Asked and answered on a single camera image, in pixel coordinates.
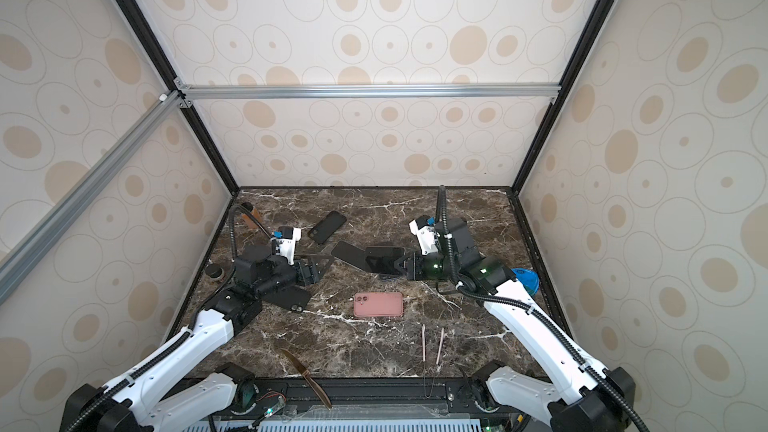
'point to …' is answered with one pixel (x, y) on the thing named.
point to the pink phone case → (378, 304)
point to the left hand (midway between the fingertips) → (332, 257)
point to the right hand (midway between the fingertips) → (398, 264)
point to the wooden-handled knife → (306, 373)
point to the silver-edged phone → (350, 254)
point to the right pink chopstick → (441, 343)
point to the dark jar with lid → (216, 272)
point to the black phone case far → (327, 227)
